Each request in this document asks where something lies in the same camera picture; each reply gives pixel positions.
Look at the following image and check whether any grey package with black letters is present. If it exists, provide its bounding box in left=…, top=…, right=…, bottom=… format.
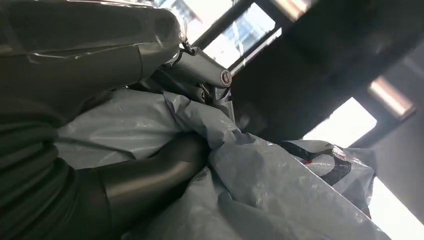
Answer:
left=55, top=88, right=392, bottom=240

